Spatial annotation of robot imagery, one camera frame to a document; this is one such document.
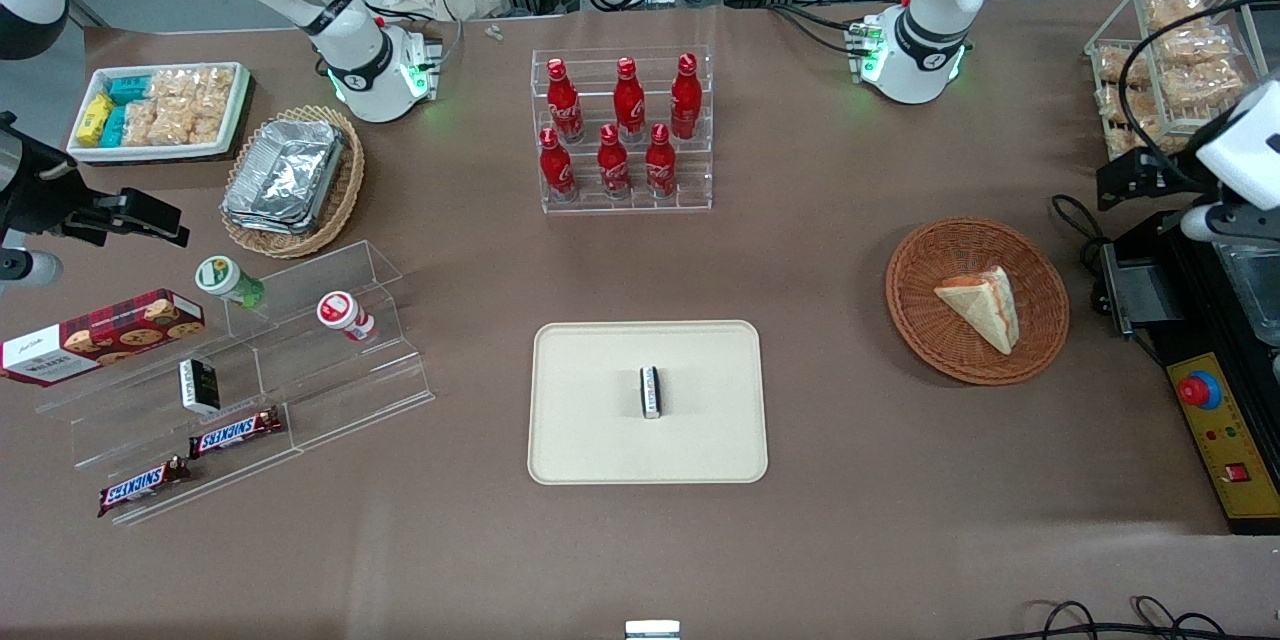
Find green lid small bottle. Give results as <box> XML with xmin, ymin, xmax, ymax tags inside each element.
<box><xmin>194</xmin><ymin>255</ymin><xmax>267</xmax><ymax>310</ymax></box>

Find triangular sandwich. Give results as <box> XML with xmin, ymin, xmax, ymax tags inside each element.
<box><xmin>933</xmin><ymin>265</ymin><xmax>1022</xmax><ymax>356</ymax></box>

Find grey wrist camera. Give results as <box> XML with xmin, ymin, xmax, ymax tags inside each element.
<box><xmin>0</xmin><ymin>250</ymin><xmax>64</xmax><ymax>288</ymax></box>
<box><xmin>1180</xmin><ymin>204</ymin><xmax>1280</xmax><ymax>243</ymax></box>

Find oval wicker basket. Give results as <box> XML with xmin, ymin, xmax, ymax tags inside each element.
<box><xmin>219</xmin><ymin>104</ymin><xmax>367</xmax><ymax>260</ymax></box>

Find black machine with yellow panel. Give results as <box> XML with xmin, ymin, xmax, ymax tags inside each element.
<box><xmin>1112</xmin><ymin>208</ymin><xmax>1280</xmax><ymax>535</ymax></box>

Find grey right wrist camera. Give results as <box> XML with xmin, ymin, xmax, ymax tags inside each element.
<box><xmin>0</xmin><ymin>250</ymin><xmax>64</xmax><ymax>288</ymax></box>

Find yellow snack packet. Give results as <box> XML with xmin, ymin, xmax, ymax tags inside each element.
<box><xmin>77</xmin><ymin>94</ymin><xmax>114</xmax><ymax>144</ymax></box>

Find snickers bar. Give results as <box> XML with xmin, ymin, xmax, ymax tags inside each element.
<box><xmin>96</xmin><ymin>456</ymin><xmax>192</xmax><ymax>519</ymax></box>
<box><xmin>187</xmin><ymin>406</ymin><xmax>285</xmax><ymax>460</ymax></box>

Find beige rectangular tray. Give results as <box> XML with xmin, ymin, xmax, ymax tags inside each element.
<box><xmin>527</xmin><ymin>320</ymin><xmax>770</xmax><ymax>487</ymax></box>

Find black right base cables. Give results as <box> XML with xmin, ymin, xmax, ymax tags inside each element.
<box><xmin>372</xmin><ymin>4</ymin><xmax>467</xmax><ymax>83</ymax></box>

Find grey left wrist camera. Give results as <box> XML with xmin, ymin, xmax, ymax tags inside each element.
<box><xmin>1180</xmin><ymin>204</ymin><xmax>1280</xmax><ymax>243</ymax></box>

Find red lid small bottle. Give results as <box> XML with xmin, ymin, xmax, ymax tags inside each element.
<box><xmin>316</xmin><ymin>290</ymin><xmax>377</xmax><ymax>342</ymax></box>

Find stack of foil trays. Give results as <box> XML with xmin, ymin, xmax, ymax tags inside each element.
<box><xmin>221</xmin><ymin>118</ymin><xmax>348</xmax><ymax>237</ymax></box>

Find black machine cable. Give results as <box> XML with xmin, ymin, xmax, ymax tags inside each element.
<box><xmin>1049</xmin><ymin>192</ymin><xmax>1113</xmax><ymax>271</ymax></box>

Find steel pan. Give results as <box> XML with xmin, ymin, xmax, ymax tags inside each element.
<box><xmin>1213</xmin><ymin>238</ymin><xmax>1280</xmax><ymax>347</ymax></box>

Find red emergency stop button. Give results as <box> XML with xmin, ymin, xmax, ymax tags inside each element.
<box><xmin>1177</xmin><ymin>371</ymin><xmax>1224</xmax><ymax>412</ymax></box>

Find white wire rack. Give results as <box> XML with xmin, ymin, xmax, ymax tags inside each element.
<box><xmin>1084</xmin><ymin>0</ymin><xmax>1280</xmax><ymax>190</ymax></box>

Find black floor cables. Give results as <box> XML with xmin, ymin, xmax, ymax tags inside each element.
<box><xmin>1000</xmin><ymin>597</ymin><xmax>1280</xmax><ymax>640</ymax></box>

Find white rectangular snack tray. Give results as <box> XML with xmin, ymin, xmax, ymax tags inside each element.
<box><xmin>67</xmin><ymin>61</ymin><xmax>252</xmax><ymax>165</ymax></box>

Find black left base cables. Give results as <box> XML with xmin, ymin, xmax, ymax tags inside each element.
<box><xmin>768</xmin><ymin>4</ymin><xmax>873</xmax><ymax>57</ymax></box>

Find clear acrylic bottle rack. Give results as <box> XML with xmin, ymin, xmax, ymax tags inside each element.
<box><xmin>529</xmin><ymin>45</ymin><xmax>715</xmax><ymax>215</ymax></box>

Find small black carton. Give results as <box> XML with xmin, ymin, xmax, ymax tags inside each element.
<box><xmin>178</xmin><ymin>357</ymin><xmax>222</xmax><ymax>417</ymax></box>

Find clear acrylic stepped shelf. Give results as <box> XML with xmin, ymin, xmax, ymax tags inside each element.
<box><xmin>34</xmin><ymin>240</ymin><xmax>437</xmax><ymax>529</ymax></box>

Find round brown wicker basket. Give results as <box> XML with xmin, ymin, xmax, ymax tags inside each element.
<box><xmin>885</xmin><ymin>217</ymin><xmax>1071</xmax><ymax>387</ymax></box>

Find red cola bottle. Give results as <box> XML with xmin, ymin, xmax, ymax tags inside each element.
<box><xmin>538</xmin><ymin>127</ymin><xmax>579</xmax><ymax>202</ymax></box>
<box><xmin>596</xmin><ymin>124</ymin><xmax>633</xmax><ymax>200</ymax></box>
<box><xmin>644</xmin><ymin>123</ymin><xmax>679</xmax><ymax>199</ymax></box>
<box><xmin>545</xmin><ymin>58</ymin><xmax>586</xmax><ymax>144</ymax></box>
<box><xmin>612</xmin><ymin>57</ymin><xmax>647</xmax><ymax>144</ymax></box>
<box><xmin>669</xmin><ymin>52</ymin><xmax>704</xmax><ymax>140</ymax></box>

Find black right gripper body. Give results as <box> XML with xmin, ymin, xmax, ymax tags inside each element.
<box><xmin>0</xmin><ymin>110</ymin><xmax>81</xmax><ymax>241</ymax></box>

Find red cookie box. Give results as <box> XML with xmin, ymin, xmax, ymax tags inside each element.
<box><xmin>0</xmin><ymin>288</ymin><xmax>207</xmax><ymax>389</ymax></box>

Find clear rice cracker bag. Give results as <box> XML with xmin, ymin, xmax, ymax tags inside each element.
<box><xmin>1145</xmin><ymin>0</ymin><xmax>1207</xmax><ymax>32</ymax></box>
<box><xmin>1160</xmin><ymin>60</ymin><xmax>1247</xmax><ymax>112</ymax></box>
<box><xmin>1097</xmin><ymin>47</ymin><xmax>1141</xmax><ymax>87</ymax></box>
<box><xmin>156</xmin><ymin>101</ymin><xmax>232</xmax><ymax>147</ymax></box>
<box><xmin>121</xmin><ymin>100</ymin><xmax>161</xmax><ymax>147</ymax></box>
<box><xmin>150</xmin><ymin>67</ymin><xmax>237</xmax><ymax>107</ymax></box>
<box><xmin>1099</xmin><ymin>85</ymin><xmax>1167</xmax><ymax>157</ymax></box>
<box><xmin>1155</xmin><ymin>25</ymin><xmax>1237</xmax><ymax>67</ymax></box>

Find black base cables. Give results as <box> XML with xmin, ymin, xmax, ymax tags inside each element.
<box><xmin>372</xmin><ymin>4</ymin><xmax>467</xmax><ymax>83</ymax></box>
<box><xmin>768</xmin><ymin>4</ymin><xmax>873</xmax><ymax>57</ymax></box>

